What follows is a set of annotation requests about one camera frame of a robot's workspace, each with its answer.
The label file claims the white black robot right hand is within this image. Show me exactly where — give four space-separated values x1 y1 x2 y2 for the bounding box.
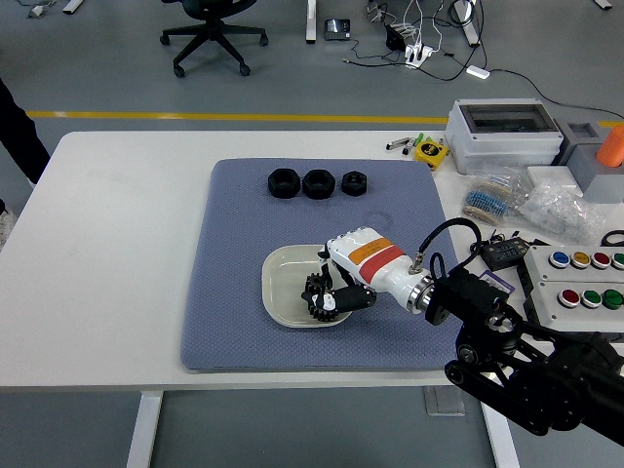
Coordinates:
311 226 426 317

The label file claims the small black gear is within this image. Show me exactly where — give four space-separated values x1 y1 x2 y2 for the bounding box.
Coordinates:
302 272 335 299

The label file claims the large black gear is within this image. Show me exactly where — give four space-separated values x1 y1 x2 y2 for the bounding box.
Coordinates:
299 291 345 327

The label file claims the small black hex nut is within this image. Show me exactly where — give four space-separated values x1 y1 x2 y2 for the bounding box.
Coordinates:
340 170 369 197

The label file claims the large black hex nut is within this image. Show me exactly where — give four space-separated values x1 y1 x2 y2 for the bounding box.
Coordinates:
267 167 301 200
301 168 335 201

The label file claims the grey red-green button box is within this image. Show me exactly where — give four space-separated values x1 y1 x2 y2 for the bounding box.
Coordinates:
538 281 624 333

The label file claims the flat white box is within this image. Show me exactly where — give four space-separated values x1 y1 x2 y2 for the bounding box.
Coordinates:
526 165 584 196

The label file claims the white square plate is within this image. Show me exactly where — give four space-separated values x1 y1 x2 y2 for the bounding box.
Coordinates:
261 244 357 329

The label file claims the yellow tape measure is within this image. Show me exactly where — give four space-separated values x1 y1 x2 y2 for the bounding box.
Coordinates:
413 139 449 171

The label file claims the purple white label card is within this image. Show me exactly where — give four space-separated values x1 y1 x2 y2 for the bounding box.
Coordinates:
480 270 517 294

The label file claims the bag of blue resistors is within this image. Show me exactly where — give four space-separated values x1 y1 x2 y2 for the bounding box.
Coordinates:
459 168 530 226

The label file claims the black digital meter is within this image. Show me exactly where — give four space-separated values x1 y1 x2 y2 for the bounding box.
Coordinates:
481 238 530 270

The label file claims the blue-grey textured mat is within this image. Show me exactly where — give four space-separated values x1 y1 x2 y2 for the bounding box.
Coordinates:
179 158 467 374

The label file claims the grey floor plate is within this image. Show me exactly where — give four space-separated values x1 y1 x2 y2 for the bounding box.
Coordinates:
422 385 467 417

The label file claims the bag of clear parts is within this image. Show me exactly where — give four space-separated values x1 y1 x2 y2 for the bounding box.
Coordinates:
516 178 608 247

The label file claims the white power strip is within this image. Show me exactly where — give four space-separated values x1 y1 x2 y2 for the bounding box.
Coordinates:
404 43 436 68

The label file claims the black power adapter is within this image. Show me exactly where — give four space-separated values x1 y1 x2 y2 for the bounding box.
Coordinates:
384 22 409 52

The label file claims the grey block holder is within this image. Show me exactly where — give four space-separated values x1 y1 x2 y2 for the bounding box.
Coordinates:
555 120 624 205

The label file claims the orange cylinder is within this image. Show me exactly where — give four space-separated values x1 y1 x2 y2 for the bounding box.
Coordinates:
595 125 624 169

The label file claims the black office chair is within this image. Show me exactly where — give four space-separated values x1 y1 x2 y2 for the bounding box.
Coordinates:
159 0 270 78

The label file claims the white table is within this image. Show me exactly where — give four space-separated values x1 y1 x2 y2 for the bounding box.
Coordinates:
0 130 624 468

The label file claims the person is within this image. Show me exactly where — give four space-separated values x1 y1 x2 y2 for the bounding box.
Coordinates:
0 77 53 245

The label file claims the grey electrical enclosure box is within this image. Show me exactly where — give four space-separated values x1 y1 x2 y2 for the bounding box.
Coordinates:
444 98 566 176

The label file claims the long black floor cable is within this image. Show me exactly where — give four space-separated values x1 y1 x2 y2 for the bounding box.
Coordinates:
488 67 624 122

